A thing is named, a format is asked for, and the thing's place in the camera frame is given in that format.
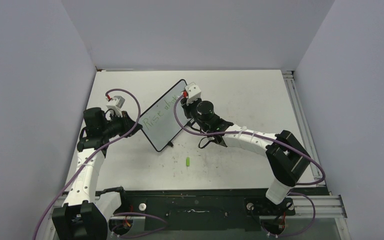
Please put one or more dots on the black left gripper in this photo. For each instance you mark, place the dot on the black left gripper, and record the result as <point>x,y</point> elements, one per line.
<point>125,121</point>

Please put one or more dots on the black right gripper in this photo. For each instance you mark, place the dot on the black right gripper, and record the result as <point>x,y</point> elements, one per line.
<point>187,107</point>

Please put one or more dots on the black framed small whiteboard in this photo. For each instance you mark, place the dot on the black framed small whiteboard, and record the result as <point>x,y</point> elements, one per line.
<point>159,121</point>

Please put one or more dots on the green marker cap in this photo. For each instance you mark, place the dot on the green marker cap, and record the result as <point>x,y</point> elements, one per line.
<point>187,161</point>

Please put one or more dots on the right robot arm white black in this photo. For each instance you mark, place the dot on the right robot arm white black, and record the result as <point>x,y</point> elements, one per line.
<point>287,158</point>

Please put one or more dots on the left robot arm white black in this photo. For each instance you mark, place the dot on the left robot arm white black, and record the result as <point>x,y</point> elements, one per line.
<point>82,216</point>

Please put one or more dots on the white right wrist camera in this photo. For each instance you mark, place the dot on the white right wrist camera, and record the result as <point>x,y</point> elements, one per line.
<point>191,93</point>

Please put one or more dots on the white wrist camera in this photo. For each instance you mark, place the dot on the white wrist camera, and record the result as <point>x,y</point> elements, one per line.
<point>191,93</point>
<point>115,105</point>

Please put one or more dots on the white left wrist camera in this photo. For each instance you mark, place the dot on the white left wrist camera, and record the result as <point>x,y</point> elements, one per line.
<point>115,105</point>

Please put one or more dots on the aluminium rail right side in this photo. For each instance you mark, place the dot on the aluminium rail right side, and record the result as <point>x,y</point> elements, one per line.
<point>308,142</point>

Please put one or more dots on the aluminium front frame rail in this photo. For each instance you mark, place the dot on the aluminium front frame rail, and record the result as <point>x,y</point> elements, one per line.
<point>326,207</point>

